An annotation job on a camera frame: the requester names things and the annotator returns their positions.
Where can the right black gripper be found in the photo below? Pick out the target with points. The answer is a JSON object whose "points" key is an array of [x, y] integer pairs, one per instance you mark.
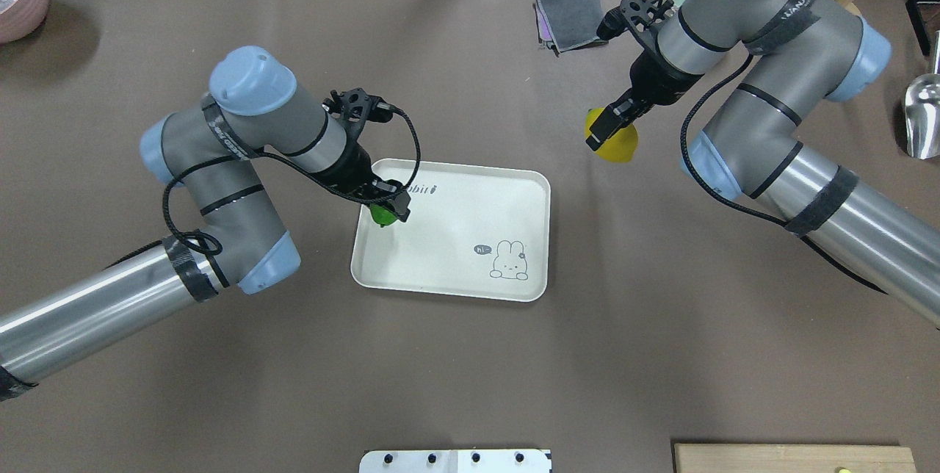
{"points": [[656, 86]]}

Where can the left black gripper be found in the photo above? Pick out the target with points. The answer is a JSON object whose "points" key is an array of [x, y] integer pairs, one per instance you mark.
{"points": [[353, 171]]}

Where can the yellow lemon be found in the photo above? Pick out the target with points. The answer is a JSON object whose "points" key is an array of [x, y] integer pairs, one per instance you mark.
{"points": [[620, 147]]}

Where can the green lemon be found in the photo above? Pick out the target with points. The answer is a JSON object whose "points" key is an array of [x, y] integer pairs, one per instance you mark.
{"points": [[382, 216]]}

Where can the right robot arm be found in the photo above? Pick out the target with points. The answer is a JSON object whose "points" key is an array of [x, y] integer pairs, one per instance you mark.
{"points": [[799, 53]]}

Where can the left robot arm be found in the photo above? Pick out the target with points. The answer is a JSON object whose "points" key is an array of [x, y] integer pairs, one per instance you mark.
{"points": [[223, 230]]}

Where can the white rabbit tray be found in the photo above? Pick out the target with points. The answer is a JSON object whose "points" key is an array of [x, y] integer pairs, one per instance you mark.
{"points": [[473, 231]]}

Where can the folded grey cloth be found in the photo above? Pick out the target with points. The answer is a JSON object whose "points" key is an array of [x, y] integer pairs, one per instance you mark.
{"points": [[565, 25]]}

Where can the metal scoop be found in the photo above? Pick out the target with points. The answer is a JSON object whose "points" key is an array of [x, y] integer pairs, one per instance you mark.
{"points": [[921, 110]]}

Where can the wooden cutting board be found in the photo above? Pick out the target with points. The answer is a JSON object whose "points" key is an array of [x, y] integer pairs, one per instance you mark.
{"points": [[792, 458]]}

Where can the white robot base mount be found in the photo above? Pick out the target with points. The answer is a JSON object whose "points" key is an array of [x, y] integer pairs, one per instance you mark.
{"points": [[513, 459]]}

